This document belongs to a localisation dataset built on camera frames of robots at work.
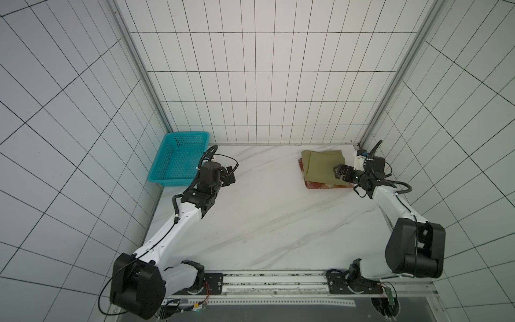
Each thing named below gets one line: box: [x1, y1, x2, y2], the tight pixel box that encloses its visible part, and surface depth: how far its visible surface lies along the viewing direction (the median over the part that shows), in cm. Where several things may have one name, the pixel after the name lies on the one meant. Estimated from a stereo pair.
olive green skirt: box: [301, 150, 351, 186], surface depth 106 cm
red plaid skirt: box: [298, 157, 355, 190], surface depth 100 cm
